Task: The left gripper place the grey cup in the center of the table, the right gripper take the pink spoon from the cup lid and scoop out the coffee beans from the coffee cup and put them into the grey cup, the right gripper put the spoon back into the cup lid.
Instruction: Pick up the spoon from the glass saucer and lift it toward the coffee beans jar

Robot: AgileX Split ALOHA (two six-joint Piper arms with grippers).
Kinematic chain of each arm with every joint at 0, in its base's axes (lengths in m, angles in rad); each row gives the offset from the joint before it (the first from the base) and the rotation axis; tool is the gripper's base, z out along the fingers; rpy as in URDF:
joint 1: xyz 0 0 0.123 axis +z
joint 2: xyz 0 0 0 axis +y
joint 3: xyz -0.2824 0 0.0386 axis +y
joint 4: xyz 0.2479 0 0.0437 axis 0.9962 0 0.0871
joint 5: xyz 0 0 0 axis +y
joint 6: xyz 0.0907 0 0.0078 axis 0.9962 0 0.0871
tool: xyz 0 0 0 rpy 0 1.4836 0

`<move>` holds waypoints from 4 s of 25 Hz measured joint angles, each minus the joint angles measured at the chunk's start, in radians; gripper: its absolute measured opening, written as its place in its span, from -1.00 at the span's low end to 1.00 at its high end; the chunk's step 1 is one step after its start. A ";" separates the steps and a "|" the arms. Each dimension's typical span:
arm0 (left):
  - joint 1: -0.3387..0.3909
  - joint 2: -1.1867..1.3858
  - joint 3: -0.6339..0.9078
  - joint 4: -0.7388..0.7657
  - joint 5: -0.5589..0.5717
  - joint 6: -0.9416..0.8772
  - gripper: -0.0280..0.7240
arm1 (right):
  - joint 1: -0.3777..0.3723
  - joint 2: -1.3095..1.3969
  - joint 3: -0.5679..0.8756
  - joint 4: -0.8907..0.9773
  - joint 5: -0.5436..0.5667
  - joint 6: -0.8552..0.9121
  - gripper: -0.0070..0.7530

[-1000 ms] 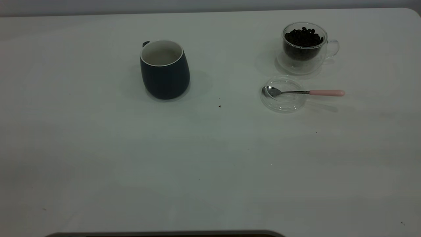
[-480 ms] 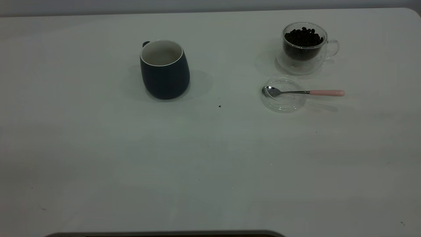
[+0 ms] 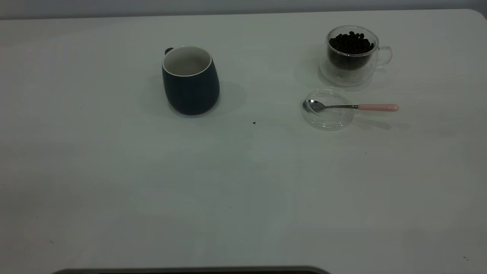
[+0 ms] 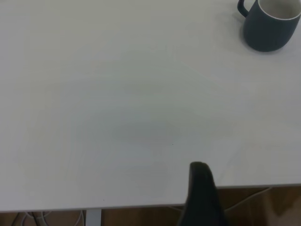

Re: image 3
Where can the dark grey ceramic mug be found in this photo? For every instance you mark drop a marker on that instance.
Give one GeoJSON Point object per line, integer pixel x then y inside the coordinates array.
{"type": "Point", "coordinates": [190, 95]}

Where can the dark coffee beans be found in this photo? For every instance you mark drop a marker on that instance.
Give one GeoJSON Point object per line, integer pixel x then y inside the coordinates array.
{"type": "Point", "coordinates": [350, 43]}

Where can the clear glass lid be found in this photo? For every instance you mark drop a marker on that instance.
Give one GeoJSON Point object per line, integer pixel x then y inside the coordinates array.
{"type": "Point", "coordinates": [327, 121]}

